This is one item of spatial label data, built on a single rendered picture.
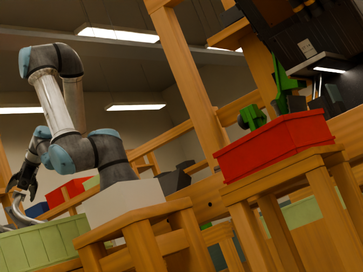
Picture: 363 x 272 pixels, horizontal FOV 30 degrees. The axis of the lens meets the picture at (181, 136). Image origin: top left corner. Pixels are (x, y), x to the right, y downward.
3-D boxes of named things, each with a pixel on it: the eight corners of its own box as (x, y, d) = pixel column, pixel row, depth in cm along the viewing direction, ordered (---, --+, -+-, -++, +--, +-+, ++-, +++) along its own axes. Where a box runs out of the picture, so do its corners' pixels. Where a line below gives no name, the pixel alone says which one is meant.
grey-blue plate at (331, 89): (343, 118, 239) (328, 82, 242) (338, 121, 240) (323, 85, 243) (353, 118, 247) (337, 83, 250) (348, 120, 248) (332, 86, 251)
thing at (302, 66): (327, 59, 233) (324, 51, 233) (288, 79, 241) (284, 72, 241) (363, 65, 266) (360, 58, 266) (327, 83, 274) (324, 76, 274)
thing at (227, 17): (251, 11, 301) (245, -2, 302) (224, 27, 308) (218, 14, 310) (258, 13, 307) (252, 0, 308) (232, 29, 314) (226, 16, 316)
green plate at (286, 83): (299, 99, 257) (290, 45, 258) (279, 103, 262) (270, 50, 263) (309, 100, 267) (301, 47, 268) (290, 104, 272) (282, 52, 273)
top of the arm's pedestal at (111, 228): (134, 221, 221) (130, 210, 221) (74, 250, 240) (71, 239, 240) (193, 206, 246) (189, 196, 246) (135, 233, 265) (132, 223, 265)
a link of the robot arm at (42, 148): (71, 153, 270) (61, 136, 277) (44, 158, 265) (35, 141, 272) (71, 167, 275) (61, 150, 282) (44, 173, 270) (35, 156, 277)
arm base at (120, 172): (120, 183, 235) (112, 157, 238) (93, 199, 244) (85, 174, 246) (149, 181, 247) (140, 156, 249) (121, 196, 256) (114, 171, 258)
